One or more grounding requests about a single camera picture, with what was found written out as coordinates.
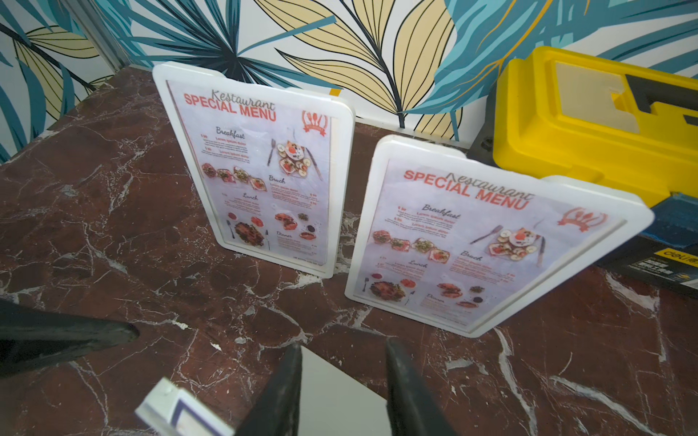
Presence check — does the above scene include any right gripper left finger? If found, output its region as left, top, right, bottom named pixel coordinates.
left=234, top=344, right=303, bottom=436

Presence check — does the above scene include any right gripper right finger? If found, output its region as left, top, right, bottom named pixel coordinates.
left=386, top=338, right=456, bottom=436

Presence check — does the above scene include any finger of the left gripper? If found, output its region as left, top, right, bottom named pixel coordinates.
left=1, top=301, right=140, bottom=378

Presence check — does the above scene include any white menu rack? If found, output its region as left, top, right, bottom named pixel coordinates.
left=153, top=62, right=356, bottom=278
left=136, top=347, right=392, bottom=435
left=345, top=136, right=654, bottom=338

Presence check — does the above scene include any restaurant special menu sheet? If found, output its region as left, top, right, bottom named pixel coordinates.
left=351, top=159, right=621, bottom=332

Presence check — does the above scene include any pink menu sheet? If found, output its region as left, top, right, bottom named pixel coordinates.
left=167, top=81, right=332, bottom=266

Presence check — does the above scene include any yellow header menu sheet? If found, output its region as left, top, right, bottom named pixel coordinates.
left=170, top=399, right=234, bottom=436

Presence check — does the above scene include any yellow black toolbox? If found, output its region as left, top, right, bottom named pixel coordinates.
left=467, top=47, right=697, bottom=298

